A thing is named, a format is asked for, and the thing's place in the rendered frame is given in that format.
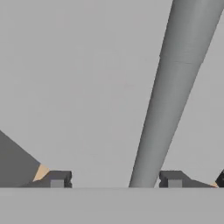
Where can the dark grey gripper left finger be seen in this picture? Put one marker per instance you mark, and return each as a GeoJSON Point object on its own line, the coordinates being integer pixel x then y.
{"type": "Point", "coordinates": [59, 176]}

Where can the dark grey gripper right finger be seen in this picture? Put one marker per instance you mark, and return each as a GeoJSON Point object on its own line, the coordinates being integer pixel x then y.
{"type": "Point", "coordinates": [172, 175]}

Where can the light grey cabinet door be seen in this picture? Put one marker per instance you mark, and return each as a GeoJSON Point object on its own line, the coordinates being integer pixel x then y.
{"type": "Point", "coordinates": [73, 87]}

